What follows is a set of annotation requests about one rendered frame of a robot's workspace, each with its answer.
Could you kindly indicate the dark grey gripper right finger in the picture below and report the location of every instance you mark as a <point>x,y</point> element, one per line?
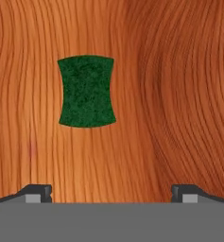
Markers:
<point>186,190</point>

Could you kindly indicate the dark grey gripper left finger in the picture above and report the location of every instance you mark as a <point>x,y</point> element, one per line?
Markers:
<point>37,190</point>

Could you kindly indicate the green sponge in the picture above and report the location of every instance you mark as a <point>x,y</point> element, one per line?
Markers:
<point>86,91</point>

